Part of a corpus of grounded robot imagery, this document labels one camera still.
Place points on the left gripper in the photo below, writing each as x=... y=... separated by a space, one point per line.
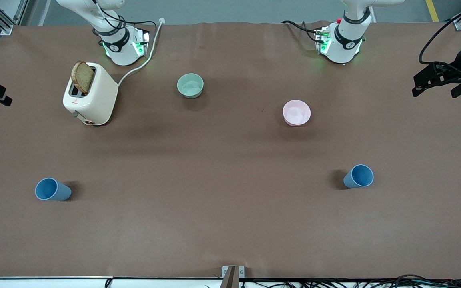
x=459 y=64

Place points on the blue plastic cup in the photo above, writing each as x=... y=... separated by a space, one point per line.
x=52 y=190
x=358 y=176

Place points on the left arm base connector panel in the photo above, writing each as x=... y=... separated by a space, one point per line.
x=323 y=40

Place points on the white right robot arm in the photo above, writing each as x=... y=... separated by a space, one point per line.
x=120 y=50

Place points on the brown bread slice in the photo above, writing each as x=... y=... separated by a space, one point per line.
x=82 y=77

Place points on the cream white toaster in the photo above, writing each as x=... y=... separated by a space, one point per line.
x=96 y=100

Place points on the pink bowl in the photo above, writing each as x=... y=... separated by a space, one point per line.
x=296 y=113

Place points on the mint green bowl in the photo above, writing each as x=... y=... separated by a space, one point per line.
x=190 y=86

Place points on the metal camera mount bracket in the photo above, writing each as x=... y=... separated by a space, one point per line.
x=232 y=276

